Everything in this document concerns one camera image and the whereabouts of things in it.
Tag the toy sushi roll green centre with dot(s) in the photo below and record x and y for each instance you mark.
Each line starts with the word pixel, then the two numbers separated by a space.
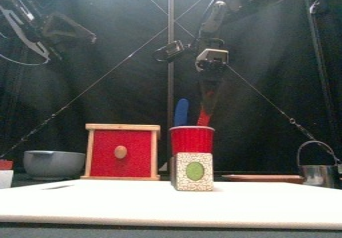
pixel 192 171

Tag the red plastic cup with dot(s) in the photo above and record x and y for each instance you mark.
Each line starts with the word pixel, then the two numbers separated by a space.
pixel 191 140

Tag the wooden box with red drawer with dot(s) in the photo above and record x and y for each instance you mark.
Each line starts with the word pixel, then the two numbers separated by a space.
pixel 120 152

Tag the brown wooden board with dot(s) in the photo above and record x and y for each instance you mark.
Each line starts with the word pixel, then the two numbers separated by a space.
pixel 262 178

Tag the white cutting board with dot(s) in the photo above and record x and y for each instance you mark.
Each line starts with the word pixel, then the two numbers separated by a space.
pixel 171 203

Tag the grey bowl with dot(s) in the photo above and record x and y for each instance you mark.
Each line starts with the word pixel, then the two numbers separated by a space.
pixel 53 163

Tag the small red and white cup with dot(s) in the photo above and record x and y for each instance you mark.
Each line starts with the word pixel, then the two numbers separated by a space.
pixel 5 173

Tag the vertical metal frame pole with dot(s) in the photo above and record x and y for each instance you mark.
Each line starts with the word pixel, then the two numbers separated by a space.
pixel 170 82

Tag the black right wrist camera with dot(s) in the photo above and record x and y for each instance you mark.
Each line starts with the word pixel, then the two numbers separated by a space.
pixel 168 51

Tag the dark side frame post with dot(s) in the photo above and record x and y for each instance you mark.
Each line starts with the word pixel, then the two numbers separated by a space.
pixel 322 65

